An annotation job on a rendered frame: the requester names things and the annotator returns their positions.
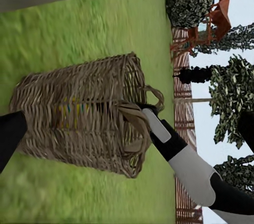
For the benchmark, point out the wicker basket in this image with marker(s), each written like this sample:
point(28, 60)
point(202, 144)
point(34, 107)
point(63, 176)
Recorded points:
point(89, 139)

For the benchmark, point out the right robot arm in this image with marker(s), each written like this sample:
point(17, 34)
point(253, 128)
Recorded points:
point(201, 181)

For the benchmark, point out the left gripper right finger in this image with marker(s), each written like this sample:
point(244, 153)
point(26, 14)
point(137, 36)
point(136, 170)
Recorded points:
point(246, 127)

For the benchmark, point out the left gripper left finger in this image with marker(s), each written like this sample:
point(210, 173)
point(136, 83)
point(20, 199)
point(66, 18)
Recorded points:
point(13, 127)

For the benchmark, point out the easter egg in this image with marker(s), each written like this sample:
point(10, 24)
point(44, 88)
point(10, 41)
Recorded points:
point(64, 109)

